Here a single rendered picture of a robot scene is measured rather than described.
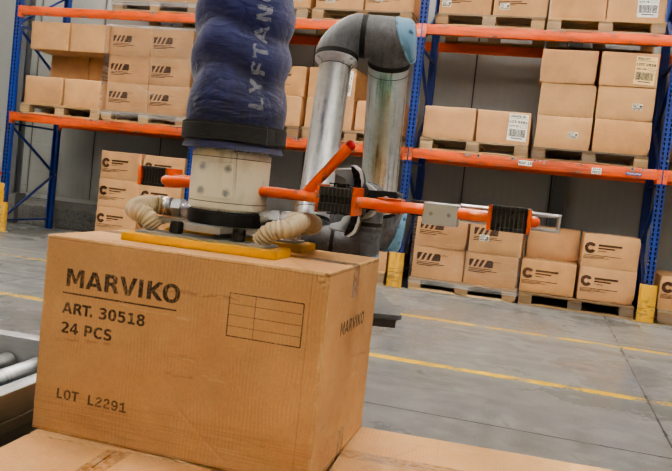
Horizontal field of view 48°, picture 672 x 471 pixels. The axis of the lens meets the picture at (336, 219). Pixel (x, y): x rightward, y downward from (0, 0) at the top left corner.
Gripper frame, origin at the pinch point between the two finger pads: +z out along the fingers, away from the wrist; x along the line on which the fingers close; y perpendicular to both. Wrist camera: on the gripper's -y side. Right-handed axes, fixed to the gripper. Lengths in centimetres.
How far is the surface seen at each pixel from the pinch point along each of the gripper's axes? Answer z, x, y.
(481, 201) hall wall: -836, 1, -13
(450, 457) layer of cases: -8, -53, -26
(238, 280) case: 21.6, -16.5, 15.9
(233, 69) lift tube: 8.8, 24.3, 25.7
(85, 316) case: 19, -28, 48
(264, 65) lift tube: 6.4, 25.9, 20.0
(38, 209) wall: -864, -81, 638
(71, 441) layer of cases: 21, -53, 47
